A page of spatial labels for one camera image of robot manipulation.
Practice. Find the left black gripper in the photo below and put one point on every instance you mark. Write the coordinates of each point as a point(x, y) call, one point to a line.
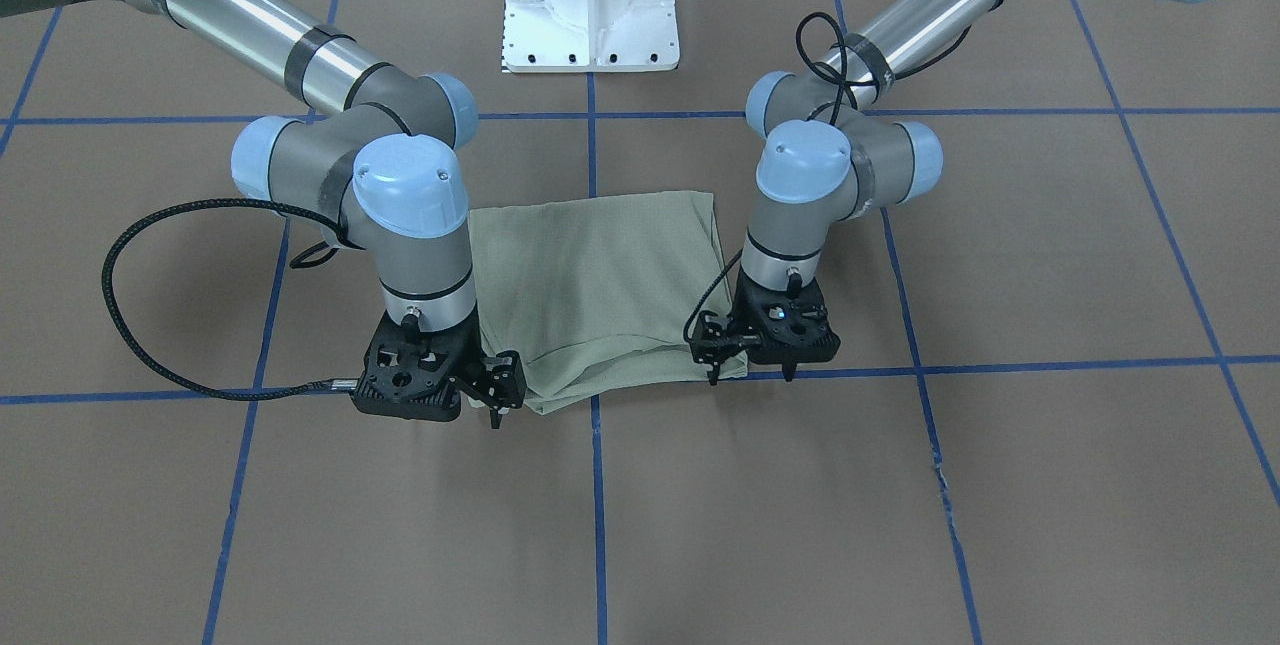
point(714, 342)

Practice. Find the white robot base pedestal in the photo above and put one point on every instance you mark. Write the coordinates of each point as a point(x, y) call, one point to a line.
point(589, 36)

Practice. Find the brown paper table mat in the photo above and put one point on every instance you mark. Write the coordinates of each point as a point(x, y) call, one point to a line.
point(1053, 419)

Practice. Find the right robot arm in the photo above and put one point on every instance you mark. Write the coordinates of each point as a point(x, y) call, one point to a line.
point(378, 172)

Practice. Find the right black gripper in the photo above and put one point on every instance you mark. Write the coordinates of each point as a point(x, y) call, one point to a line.
point(501, 380)

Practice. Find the olive green t-shirt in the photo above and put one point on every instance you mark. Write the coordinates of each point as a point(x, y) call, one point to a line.
point(594, 293)

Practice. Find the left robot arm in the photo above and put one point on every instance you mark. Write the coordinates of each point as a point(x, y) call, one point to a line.
point(880, 105)

